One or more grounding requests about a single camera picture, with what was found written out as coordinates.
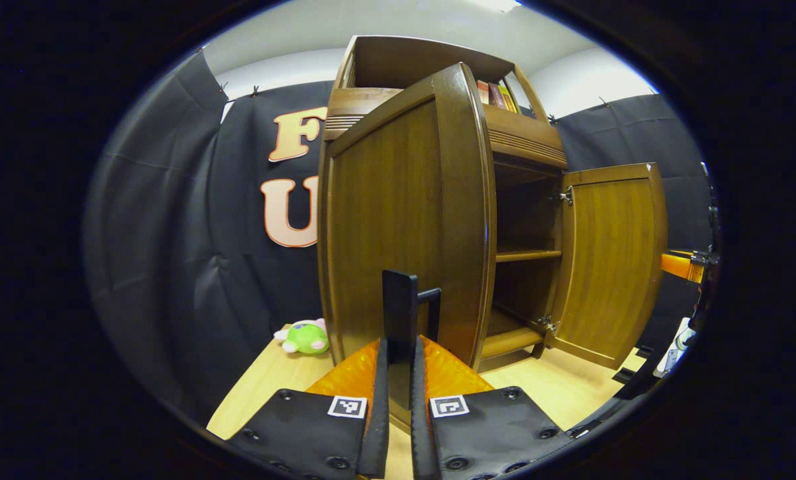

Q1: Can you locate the white and blue object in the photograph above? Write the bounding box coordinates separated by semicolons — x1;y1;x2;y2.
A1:
663;317;699;374

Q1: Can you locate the black backdrop cloth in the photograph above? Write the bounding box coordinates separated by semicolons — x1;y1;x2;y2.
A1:
83;52;713;427

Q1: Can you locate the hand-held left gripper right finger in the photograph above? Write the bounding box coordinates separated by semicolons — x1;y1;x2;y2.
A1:
410;335;575;480

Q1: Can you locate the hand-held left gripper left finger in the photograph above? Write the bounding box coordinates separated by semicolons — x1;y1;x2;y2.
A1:
225;337;391;480

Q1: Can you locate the wooden drawer with black knob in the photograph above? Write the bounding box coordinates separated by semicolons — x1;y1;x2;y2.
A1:
323;88;569;169

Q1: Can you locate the green plush toy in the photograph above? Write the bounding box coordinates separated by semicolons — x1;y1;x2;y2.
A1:
273;319;330;355

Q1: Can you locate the wooden shoe cabinet door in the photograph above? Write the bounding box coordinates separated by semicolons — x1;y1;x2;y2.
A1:
546;162;669;371
318;62;499;431

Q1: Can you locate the wooden double-door shoe cabinet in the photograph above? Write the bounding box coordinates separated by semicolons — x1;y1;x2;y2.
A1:
318;35;570;375

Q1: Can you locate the wooden inner shelf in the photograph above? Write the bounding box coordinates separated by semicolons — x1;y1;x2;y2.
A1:
496;249;563;263

